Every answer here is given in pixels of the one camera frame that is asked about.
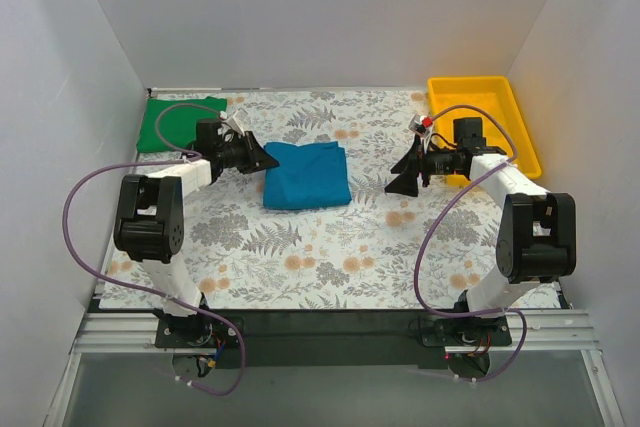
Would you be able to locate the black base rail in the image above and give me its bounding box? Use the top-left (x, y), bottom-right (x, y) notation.
top-left (154, 309), bottom-right (512, 369)

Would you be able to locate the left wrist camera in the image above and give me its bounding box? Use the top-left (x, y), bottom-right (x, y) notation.
top-left (220, 108), bottom-right (248, 136)

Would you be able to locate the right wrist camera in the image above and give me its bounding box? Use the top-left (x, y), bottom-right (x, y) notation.
top-left (409, 114), bottom-right (434, 150)

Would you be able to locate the yellow plastic tray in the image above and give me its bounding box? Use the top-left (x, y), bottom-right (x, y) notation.
top-left (427, 76), bottom-right (542, 180)

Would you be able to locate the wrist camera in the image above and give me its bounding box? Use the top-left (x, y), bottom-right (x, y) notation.
top-left (409, 114), bottom-right (434, 150)
top-left (220, 108), bottom-right (248, 136)

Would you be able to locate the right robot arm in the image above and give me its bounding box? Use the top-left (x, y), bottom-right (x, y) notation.
top-left (385, 116), bottom-right (576, 346)

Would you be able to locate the blue t shirt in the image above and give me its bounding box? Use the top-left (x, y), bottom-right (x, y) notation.
top-left (263, 142), bottom-right (352, 211)

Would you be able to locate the folded green t shirt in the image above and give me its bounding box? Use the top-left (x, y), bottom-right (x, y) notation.
top-left (136, 97), bottom-right (227, 154)

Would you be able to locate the aluminium frame rail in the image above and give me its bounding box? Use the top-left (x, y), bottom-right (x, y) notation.
top-left (44, 311), bottom-right (171, 427)

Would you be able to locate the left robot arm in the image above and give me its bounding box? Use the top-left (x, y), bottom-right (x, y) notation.
top-left (114, 118), bottom-right (279, 347)

